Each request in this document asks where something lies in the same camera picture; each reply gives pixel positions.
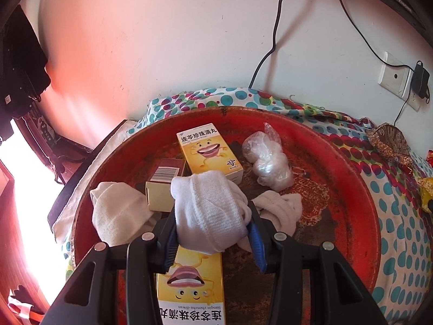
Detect brown box with barcode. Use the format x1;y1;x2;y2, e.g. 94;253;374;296
145;158;186;212

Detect dark wooden furniture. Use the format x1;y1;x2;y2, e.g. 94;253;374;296
14;115;93;185

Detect red round tray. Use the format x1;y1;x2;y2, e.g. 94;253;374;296
69;106;383;325

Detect black hanging cloth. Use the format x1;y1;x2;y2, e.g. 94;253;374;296
0;5;51;141

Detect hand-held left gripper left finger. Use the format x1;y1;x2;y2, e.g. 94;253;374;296
42;206;179;325

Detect clear plastic bag white contents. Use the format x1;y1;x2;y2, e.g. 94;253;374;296
242;122;295;192

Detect yellow gold foil bag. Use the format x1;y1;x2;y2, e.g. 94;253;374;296
418;176;433;214

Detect colourful polka dot cloth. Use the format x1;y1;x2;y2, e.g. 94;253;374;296
51;87;433;325

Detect brown patterned foil bag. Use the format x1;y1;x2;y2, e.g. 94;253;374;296
367;123;414;166

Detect black adapter cable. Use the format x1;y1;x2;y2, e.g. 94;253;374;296
393;99;412;126

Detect black power adapter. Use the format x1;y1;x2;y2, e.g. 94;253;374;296
410;61;432;104

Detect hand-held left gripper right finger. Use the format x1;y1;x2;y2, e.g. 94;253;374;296
247;201;388;325

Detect yellow medicine box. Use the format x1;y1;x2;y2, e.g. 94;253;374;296
176;123;244;185
156;245;227;325

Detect white wall socket plate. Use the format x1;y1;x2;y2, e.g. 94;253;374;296
378;51;414;99
406;84;425;112

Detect white mesh-knit sock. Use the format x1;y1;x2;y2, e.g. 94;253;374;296
170;171;252;255

